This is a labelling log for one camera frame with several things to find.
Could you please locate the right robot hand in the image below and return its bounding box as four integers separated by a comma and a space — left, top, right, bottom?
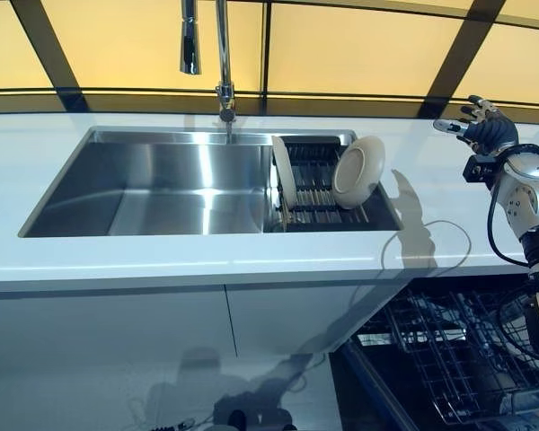
433, 94, 520, 155

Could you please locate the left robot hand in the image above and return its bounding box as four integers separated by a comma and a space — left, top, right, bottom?
150, 417, 195, 431

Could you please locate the beige deep ceramic plate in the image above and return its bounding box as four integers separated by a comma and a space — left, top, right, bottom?
331, 136, 386, 211

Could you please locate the cream dinner plate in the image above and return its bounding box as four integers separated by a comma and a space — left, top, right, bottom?
270, 136, 298, 206

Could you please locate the white glossy cabinet door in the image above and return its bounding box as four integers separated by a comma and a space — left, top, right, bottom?
226, 276, 408, 431
0, 285, 240, 431

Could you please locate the black slatted dish rack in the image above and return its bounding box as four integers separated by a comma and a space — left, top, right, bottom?
269, 134, 374, 225

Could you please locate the stainless steel sink basin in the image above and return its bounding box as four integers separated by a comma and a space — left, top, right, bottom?
18, 127, 404, 239

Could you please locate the chrome pull-down kitchen faucet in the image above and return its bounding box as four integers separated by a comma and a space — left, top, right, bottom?
178, 0, 237, 145

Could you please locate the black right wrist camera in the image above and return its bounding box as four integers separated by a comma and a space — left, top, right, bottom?
463, 154, 495, 183

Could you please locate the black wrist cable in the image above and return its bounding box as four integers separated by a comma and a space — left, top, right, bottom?
485, 177, 538, 266

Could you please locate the yellow window with dark frame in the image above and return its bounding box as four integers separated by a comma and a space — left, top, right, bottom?
0, 0, 539, 120

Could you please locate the dark wire dishwasher plate rack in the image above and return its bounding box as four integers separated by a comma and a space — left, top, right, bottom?
384, 286, 539, 430

